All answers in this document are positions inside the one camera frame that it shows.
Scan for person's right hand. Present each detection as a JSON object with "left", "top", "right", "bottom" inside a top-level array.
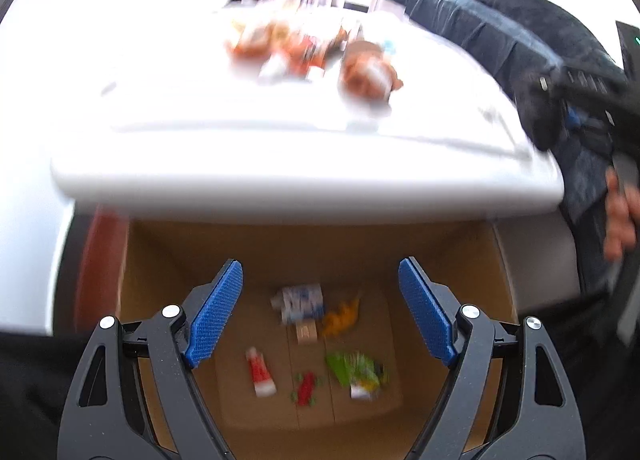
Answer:
[{"left": 602, "top": 167, "right": 640, "bottom": 262}]

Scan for small white bottle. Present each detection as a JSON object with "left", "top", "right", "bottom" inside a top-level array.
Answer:
[{"left": 260, "top": 57, "right": 288, "bottom": 84}]

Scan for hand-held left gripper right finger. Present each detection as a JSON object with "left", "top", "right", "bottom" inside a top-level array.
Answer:
[{"left": 397, "top": 256, "right": 587, "bottom": 460}]

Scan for orange snack bag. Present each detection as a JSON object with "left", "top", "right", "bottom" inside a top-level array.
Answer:
[{"left": 227, "top": 20, "right": 292, "bottom": 61}]

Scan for brown cardboard box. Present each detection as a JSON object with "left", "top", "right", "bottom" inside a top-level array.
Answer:
[{"left": 120, "top": 220, "right": 521, "bottom": 460}]

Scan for person's right leg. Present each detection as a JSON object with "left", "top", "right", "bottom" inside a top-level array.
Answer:
[{"left": 520, "top": 290, "right": 640, "bottom": 460}]

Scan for blue and green milk carton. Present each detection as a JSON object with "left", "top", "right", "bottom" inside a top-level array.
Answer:
[{"left": 271, "top": 284, "right": 325, "bottom": 325}]

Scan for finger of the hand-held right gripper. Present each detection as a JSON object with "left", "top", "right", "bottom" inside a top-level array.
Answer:
[
  {"left": 565, "top": 107, "right": 621, "bottom": 142},
  {"left": 537, "top": 65, "right": 631, "bottom": 103}
]

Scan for person's left leg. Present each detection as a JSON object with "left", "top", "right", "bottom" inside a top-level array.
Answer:
[{"left": 0, "top": 330, "right": 93, "bottom": 460}]

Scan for orange and white snack packet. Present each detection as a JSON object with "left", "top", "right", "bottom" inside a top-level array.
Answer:
[{"left": 287, "top": 22, "right": 351, "bottom": 78}]

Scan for person's leg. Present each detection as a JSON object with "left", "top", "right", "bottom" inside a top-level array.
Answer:
[
  {"left": 520, "top": 290, "right": 640, "bottom": 460},
  {"left": 0, "top": 330, "right": 93, "bottom": 460}
]

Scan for brown plush toy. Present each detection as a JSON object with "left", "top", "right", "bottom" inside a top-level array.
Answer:
[{"left": 339, "top": 40, "right": 405, "bottom": 101}]

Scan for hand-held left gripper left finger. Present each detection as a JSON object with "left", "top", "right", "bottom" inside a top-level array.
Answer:
[{"left": 57, "top": 259, "right": 244, "bottom": 460}]

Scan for green snack bag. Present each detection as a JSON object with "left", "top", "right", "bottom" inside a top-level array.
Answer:
[{"left": 325, "top": 351, "right": 391, "bottom": 400}]

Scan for orange toy dinosaur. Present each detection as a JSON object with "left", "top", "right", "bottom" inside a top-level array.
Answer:
[{"left": 321, "top": 291, "right": 363, "bottom": 338}]

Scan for red toy car green wheels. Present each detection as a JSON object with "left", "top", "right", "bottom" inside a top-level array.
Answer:
[{"left": 291, "top": 372, "right": 321, "bottom": 407}]

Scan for red and white wrapper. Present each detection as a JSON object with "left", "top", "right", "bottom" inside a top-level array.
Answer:
[{"left": 245, "top": 347, "right": 277, "bottom": 398}]

